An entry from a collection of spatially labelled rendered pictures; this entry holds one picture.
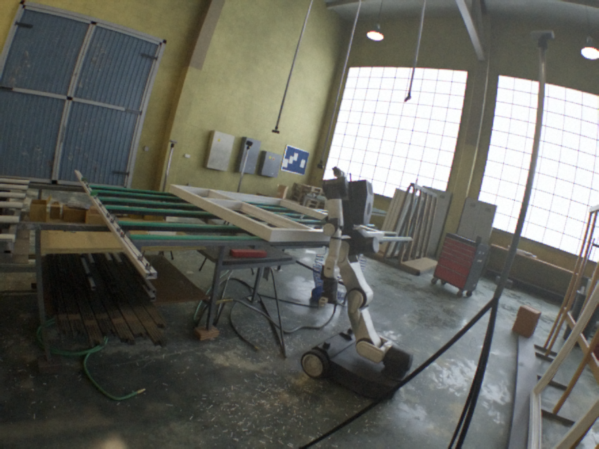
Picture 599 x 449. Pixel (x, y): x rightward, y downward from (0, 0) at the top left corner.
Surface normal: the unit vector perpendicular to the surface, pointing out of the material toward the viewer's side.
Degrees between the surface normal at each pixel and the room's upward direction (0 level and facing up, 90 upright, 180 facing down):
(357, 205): 86
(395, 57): 90
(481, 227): 90
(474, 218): 90
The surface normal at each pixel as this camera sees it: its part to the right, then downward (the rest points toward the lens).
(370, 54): -0.65, -0.04
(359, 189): -0.44, -0.04
